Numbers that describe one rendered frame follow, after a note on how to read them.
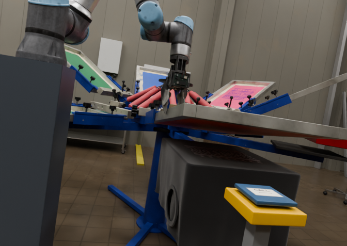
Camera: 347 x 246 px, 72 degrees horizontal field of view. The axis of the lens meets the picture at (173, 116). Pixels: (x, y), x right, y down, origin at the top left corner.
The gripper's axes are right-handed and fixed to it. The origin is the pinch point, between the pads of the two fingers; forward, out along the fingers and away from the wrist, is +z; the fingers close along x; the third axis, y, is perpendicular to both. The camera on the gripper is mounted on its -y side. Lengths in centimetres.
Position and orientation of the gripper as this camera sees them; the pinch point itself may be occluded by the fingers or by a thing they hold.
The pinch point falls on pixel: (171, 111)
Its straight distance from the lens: 89.7
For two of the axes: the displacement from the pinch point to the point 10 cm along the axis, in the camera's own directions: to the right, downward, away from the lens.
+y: 2.4, -0.5, -9.7
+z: -1.2, 9.9, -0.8
